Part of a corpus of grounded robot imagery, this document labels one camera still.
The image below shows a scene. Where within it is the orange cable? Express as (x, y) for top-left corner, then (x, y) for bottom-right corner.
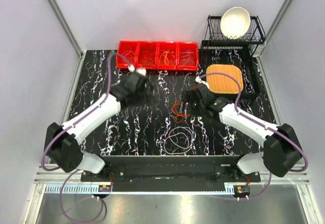
(171, 101), (190, 123)

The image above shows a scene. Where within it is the yellow cable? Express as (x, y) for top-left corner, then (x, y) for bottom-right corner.
(159, 48), (176, 66)

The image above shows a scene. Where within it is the thin purple cable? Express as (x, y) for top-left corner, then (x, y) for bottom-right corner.
(180, 50), (198, 66)

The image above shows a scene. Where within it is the white cable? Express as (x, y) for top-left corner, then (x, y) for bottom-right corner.
(164, 126), (196, 155)

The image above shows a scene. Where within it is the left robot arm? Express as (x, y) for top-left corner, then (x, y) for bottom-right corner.
(43, 69), (154, 181)

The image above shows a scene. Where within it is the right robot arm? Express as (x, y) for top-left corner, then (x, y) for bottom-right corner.
(180, 83), (306, 182)

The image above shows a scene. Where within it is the red bin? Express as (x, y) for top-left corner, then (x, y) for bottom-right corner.
(115, 41), (139, 69)
(157, 42), (179, 71)
(177, 43), (199, 72)
(137, 41), (158, 70)

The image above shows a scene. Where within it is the white cup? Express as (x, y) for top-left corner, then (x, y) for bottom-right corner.
(252, 41), (267, 58)

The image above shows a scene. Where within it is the white bowl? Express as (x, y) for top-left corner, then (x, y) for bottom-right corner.
(220, 7), (251, 39)

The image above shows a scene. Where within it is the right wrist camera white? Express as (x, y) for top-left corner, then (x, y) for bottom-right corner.
(195, 76), (209, 88)

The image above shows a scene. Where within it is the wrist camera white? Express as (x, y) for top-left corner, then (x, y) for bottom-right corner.
(195, 76), (209, 88)
(128, 65), (147, 76)

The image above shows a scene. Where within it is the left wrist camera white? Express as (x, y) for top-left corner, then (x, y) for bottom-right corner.
(128, 65), (147, 76)

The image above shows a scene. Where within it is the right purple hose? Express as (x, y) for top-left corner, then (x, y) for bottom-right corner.
(200, 72), (309, 201)

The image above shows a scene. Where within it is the black wire dish rack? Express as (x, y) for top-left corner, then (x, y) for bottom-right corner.
(206, 15), (266, 46)

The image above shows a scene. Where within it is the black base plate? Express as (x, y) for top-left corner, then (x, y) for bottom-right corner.
(80, 155), (262, 184)

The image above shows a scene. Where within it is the grey slotted cable duct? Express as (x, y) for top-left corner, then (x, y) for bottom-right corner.
(45, 183), (250, 195)

